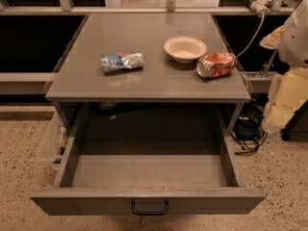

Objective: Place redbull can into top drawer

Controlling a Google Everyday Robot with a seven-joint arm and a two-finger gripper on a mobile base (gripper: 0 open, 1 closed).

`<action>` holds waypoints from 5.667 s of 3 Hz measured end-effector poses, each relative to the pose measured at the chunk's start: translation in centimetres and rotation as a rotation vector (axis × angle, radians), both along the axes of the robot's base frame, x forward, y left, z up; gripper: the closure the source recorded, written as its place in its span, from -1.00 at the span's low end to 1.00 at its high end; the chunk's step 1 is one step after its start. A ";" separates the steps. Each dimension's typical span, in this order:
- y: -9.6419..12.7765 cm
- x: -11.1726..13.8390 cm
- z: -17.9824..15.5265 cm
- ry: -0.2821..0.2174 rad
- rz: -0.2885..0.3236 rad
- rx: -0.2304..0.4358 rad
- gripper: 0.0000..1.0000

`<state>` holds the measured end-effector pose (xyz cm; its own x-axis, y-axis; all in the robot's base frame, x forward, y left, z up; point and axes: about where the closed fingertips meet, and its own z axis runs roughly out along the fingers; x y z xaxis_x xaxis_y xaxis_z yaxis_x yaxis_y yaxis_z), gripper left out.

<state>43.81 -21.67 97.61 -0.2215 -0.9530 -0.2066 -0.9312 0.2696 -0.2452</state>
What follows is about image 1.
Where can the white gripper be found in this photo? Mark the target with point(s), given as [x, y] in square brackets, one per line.
[295, 41]

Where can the grey metal drawer cabinet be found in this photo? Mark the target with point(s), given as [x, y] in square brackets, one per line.
[81, 78]

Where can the black drawer handle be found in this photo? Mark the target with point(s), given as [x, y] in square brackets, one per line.
[149, 208]

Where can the white paper bowl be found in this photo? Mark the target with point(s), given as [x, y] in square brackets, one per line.
[185, 50]

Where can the crushed red soda can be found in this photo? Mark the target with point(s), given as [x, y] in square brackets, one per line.
[216, 65]

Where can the open grey top drawer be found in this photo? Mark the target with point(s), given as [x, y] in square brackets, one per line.
[182, 155]

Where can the white power strip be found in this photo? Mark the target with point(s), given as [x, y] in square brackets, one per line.
[260, 7]

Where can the crushed blue silver redbull can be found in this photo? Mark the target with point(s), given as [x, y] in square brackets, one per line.
[115, 62]

